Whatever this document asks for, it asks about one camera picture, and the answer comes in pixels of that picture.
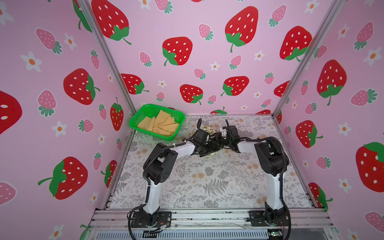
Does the lemon print skirt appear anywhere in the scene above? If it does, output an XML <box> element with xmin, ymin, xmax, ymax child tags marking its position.
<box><xmin>199</xmin><ymin>125</ymin><xmax>221</xmax><ymax>159</ymax></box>

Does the tan skirt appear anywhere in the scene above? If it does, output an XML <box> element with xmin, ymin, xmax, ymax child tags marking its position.
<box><xmin>138</xmin><ymin>110</ymin><xmax>180</xmax><ymax>137</ymax></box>

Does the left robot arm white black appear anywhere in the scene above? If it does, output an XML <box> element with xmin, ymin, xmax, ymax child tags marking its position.
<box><xmin>140</xmin><ymin>129</ymin><xmax>214</xmax><ymax>222</ymax></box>

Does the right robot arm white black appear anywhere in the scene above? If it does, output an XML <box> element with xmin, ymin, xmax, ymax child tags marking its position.
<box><xmin>220</xmin><ymin>126</ymin><xmax>289</xmax><ymax>226</ymax></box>

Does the green plastic basket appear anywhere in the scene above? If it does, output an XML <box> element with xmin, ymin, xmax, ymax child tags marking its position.
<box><xmin>129</xmin><ymin>104</ymin><xmax>185</xmax><ymax>142</ymax></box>

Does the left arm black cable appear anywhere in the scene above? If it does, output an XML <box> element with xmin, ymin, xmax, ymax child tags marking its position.
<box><xmin>127</xmin><ymin>117</ymin><xmax>203</xmax><ymax>240</ymax></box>

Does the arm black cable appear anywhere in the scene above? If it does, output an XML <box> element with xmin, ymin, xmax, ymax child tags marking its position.
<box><xmin>127</xmin><ymin>117</ymin><xmax>203</xmax><ymax>240</ymax></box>
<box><xmin>225</xmin><ymin>119</ymin><xmax>292</xmax><ymax>240</ymax></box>

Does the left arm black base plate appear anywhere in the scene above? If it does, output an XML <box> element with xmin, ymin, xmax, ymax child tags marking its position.
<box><xmin>130</xmin><ymin>211</ymin><xmax>172</xmax><ymax>228</ymax></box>

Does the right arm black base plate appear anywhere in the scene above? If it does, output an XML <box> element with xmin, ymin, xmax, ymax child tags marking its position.
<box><xmin>246</xmin><ymin>210</ymin><xmax>291</xmax><ymax>227</ymax></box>

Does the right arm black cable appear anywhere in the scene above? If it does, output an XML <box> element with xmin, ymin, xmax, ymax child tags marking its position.
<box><xmin>225</xmin><ymin>119</ymin><xmax>292</xmax><ymax>240</ymax></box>

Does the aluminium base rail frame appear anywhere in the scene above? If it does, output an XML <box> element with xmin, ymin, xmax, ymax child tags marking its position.
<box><xmin>85</xmin><ymin>209</ymin><xmax>341</xmax><ymax>240</ymax></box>

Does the aluminium corner post right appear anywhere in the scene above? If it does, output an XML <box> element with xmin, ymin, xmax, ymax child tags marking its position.
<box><xmin>272</xmin><ymin>0</ymin><xmax>345</xmax><ymax>120</ymax></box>

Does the aluminium corner post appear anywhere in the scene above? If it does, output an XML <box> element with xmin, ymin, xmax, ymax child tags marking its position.
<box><xmin>79</xmin><ymin>0</ymin><xmax>137</xmax><ymax>116</ymax></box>
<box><xmin>272</xmin><ymin>0</ymin><xmax>345</xmax><ymax>120</ymax></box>

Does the aluminium corner post left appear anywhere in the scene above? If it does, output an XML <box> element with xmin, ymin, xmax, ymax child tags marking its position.
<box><xmin>79</xmin><ymin>0</ymin><xmax>137</xmax><ymax>116</ymax></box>

